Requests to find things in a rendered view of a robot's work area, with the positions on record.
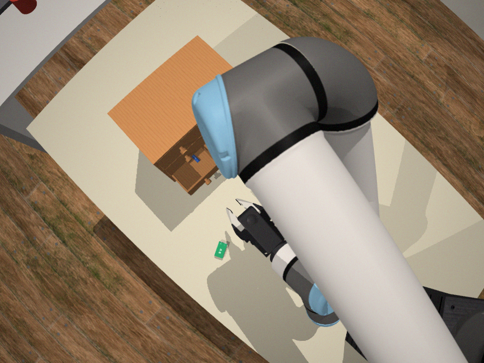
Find brown wooden chest of drawers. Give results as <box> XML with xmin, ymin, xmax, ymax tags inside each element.
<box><xmin>108</xmin><ymin>35</ymin><xmax>233</xmax><ymax>182</ymax></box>

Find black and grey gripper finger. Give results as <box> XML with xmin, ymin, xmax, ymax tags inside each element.
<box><xmin>236</xmin><ymin>198</ymin><xmax>271</xmax><ymax>220</ymax></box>
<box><xmin>226</xmin><ymin>208</ymin><xmax>250</xmax><ymax>243</ymax></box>

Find brown wooden drawer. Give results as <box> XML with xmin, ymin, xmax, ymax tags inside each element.
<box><xmin>157</xmin><ymin>125</ymin><xmax>201</xmax><ymax>169</ymax></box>
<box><xmin>172</xmin><ymin>144</ymin><xmax>219</xmax><ymax>195</ymax></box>
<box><xmin>165</xmin><ymin>136</ymin><xmax>205</xmax><ymax>175</ymax></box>

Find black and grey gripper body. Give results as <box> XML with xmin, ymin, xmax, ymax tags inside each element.
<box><xmin>245</xmin><ymin>216</ymin><xmax>287</xmax><ymax>262</ymax></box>

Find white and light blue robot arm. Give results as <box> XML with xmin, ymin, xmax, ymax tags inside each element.
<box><xmin>191</xmin><ymin>37</ymin><xmax>484</xmax><ymax>363</ymax></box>

